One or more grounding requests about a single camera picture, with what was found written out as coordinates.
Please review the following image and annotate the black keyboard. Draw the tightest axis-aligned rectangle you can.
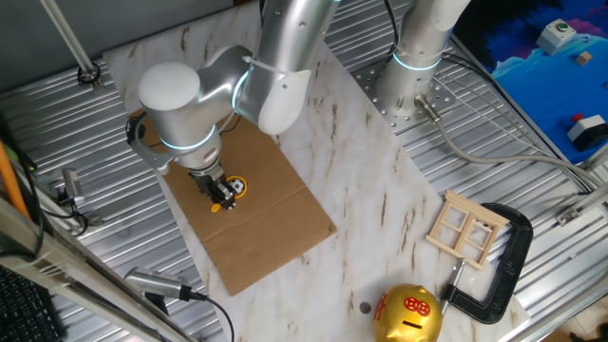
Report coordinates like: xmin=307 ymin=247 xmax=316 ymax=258
xmin=0 ymin=265 xmax=66 ymax=342

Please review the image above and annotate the wooden window frame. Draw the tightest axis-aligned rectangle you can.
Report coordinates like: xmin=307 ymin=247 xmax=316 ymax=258
xmin=425 ymin=188 xmax=511 ymax=272

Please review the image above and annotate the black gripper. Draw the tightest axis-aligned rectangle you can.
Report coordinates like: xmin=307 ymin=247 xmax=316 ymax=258
xmin=187 ymin=160 xmax=238 ymax=212

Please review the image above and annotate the grey metal rod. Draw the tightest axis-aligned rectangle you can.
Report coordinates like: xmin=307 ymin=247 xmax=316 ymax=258
xmin=40 ymin=0 xmax=104 ymax=91

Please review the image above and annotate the aluminium frame beam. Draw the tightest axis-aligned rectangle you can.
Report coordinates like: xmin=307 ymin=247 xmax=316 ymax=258
xmin=0 ymin=197 xmax=191 ymax=342

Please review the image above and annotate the thick black cable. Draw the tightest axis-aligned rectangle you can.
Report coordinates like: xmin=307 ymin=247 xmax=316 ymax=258
xmin=0 ymin=113 xmax=47 ymax=260

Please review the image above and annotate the black C-clamp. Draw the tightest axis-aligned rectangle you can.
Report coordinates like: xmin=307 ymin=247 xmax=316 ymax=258
xmin=439 ymin=202 xmax=535 ymax=326

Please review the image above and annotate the black cable bundle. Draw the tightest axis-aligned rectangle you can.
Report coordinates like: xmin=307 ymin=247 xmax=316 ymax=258
xmin=383 ymin=0 xmax=401 ymax=56

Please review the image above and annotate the blue patterned mat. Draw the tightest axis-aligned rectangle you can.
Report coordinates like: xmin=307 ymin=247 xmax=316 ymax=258
xmin=453 ymin=0 xmax=608 ymax=165

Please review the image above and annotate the brown cardboard sheet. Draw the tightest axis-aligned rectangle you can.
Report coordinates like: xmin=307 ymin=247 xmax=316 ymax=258
xmin=130 ymin=109 xmax=338 ymax=297

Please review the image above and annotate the orange pole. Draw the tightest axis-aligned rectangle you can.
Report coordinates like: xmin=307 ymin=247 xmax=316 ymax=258
xmin=0 ymin=141 xmax=30 ymax=220

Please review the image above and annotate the silver ribbed camera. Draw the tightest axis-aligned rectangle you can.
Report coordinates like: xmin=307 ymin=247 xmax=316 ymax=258
xmin=123 ymin=266 xmax=194 ymax=301
xmin=61 ymin=168 xmax=86 ymax=206

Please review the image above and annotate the gold piggy bank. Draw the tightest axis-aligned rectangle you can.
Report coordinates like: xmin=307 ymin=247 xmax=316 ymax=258
xmin=372 ymin=283 xmax=444 ymax=342

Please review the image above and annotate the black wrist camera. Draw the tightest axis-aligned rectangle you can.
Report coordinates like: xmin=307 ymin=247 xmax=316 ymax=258
xmin=124 ymin=112 xmax=147 ymax=146

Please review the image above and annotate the yellow bubble ring wand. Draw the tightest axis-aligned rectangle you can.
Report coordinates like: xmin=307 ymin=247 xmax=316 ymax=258
xmin=210 ymin=175 xmax=249 ymax=214

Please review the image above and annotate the black white box red button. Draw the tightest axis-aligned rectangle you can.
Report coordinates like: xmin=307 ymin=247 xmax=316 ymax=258
xmin=566 ymin=112 xmax=608 ymax=153

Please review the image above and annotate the grey cable with metal connector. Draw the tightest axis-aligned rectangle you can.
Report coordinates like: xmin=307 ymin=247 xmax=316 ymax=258
xmin=413 ymin=93 xmax=604 ymax=191

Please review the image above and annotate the grey box green button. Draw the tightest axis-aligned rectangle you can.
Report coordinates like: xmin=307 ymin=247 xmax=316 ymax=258
xmin=535 ymin=18 xmax=578 ymax=57

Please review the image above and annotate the aluminium profile rail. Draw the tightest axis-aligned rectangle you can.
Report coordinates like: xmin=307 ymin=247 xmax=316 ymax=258
xmin=555 ymin=182 xmax=608 ymax=227

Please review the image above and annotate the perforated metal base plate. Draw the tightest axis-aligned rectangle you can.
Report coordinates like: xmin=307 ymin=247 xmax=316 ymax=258
xmin=353 ymin=47 xmax=457 ymax=137

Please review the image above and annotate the black camera cable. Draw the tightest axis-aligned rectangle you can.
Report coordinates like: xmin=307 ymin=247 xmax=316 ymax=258
xmin=188 ymin=290 xmax=237 ymax=342

